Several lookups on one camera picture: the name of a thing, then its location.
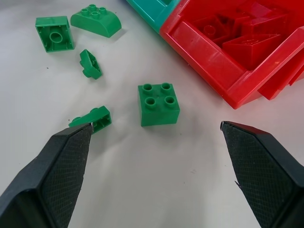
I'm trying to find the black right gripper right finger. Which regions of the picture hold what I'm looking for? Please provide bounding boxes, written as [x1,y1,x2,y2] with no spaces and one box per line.
[220,121,304,228]

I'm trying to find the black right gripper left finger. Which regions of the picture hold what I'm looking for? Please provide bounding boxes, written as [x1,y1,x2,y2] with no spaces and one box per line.
[0,123,93,228]

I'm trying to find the green square four-stud brick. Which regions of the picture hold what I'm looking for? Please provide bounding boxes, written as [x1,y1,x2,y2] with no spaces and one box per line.
[138,82,181,127]

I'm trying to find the green hollow square brick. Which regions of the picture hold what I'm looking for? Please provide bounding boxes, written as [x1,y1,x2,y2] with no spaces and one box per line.
[35,16,75,53]

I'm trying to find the red sloped brick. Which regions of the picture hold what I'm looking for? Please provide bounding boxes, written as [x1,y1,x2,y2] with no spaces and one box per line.
[222,34,282,71]
[239,10,289,38]

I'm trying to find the teal plastic bin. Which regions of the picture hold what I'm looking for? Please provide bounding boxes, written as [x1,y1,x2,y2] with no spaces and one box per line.
[125,0,181,33]

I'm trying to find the red plastic bin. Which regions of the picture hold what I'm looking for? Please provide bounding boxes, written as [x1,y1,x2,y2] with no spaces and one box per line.
[159,0,304,110]

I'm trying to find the green curved four-stud brick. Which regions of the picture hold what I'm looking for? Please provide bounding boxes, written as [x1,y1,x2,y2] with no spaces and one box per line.
[70,4,122,38]

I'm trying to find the small green sloped brick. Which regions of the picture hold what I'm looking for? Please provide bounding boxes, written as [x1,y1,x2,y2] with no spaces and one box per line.
[68,105,112,135]
[79,49,103,80]

